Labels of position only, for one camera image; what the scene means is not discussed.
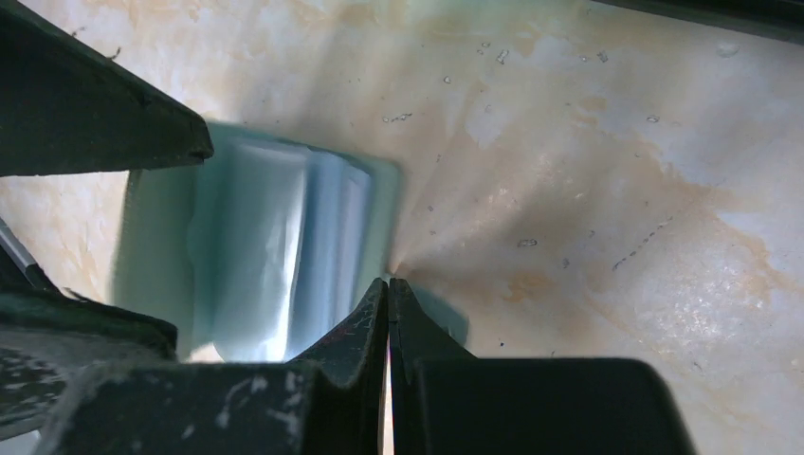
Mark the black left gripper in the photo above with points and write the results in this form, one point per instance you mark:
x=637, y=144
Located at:
x=48, y=338

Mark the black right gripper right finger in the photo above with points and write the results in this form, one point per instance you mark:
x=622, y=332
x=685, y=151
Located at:
x=449, y=401

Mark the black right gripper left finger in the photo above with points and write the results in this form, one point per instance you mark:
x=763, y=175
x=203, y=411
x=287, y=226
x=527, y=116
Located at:
x=326, y=400

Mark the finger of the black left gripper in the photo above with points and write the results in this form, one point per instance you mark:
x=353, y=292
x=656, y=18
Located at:
x=66, y=108

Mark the sage green card holder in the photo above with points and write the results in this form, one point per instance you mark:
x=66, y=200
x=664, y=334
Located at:
x=260, y=251

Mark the black plastic bin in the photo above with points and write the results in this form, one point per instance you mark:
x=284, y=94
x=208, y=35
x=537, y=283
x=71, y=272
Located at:
x=780, y=20

